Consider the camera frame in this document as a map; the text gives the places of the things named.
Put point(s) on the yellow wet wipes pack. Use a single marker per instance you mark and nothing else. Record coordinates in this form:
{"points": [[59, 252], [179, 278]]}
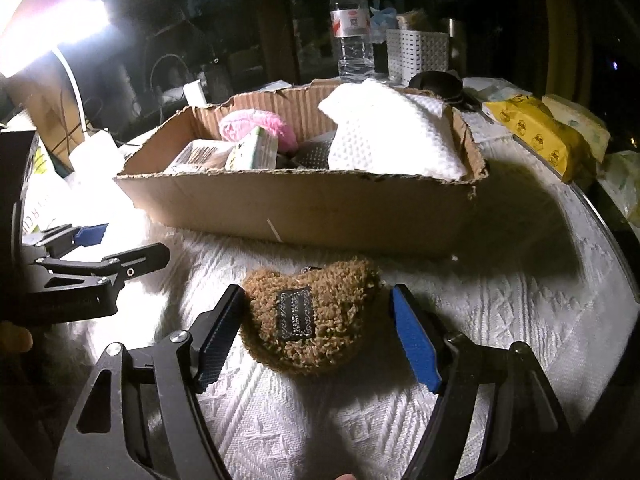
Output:
{"points": [[560, 146]]}

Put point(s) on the grey dotted sock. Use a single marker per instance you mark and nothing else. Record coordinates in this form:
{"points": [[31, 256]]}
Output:
{"points": [[314, 153]]}

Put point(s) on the metal thermos flask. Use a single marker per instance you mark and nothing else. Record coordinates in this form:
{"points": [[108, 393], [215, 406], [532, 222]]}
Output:
{"points": [[457, 46]]}

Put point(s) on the white towel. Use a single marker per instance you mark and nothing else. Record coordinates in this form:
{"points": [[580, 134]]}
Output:
{"points": [[384, 131]]}

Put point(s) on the brown cardboard box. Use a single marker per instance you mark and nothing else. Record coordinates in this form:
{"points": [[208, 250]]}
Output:
{"points": [[351, 210]]}

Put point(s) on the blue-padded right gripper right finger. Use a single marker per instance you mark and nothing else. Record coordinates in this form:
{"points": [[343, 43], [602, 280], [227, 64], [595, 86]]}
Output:
{"points": [[414, 338]]}

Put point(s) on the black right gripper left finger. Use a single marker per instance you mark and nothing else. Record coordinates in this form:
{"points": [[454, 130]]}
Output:
{"points": [[213, 333]]}

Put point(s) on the pink plush heart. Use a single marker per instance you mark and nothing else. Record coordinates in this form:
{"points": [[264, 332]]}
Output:
{"points": [[238, 124]]}

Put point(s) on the black round pouch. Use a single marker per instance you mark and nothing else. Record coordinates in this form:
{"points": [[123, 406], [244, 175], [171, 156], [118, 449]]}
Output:
{"points": [[447, 85]]}

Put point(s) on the white perforated organizer basket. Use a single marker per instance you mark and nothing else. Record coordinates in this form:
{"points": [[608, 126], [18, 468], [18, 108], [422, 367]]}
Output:
{"points": [[410, 52]]}

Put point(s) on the clear plastic water bottle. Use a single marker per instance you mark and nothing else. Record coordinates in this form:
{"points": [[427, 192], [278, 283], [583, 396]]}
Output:
{"points": [[353, 51]]}

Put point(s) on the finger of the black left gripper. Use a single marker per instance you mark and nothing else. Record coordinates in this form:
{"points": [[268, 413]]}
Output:
{"points": [[117, 268]]}

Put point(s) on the white desk lamp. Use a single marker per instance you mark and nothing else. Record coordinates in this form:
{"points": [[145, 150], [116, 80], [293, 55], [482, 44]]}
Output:
{"points": [[38, 77]]}

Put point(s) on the cotton swabs pack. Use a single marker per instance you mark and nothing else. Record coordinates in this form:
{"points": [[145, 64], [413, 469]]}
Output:
{"points": [[200, 155]]}

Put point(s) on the white crinkled tissue pack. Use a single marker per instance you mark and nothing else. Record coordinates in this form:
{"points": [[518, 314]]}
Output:
{"points": [[619, 175]]}

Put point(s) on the brown fuzzy plush pouch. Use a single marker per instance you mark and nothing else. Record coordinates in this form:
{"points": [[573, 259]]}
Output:
{"points": [[310, 322]]}

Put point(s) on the white power adapter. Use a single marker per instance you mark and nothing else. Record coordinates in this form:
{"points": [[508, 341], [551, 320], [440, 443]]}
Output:
{"points": [[194, 94]]}

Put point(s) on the person's right hand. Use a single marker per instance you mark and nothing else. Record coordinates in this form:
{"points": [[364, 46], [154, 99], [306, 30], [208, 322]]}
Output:
{"points": [[347, 476]]}

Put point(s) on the pale tissue pack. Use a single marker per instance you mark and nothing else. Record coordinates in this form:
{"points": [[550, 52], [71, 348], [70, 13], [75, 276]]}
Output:
{"points": [[582, 120]]}

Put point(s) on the person's left hand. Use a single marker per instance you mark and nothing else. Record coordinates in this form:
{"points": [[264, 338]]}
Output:
{"points": [[14, 339]]}

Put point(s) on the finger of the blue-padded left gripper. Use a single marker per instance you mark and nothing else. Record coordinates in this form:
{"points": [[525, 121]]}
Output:
{"points": [[66, 238]]}

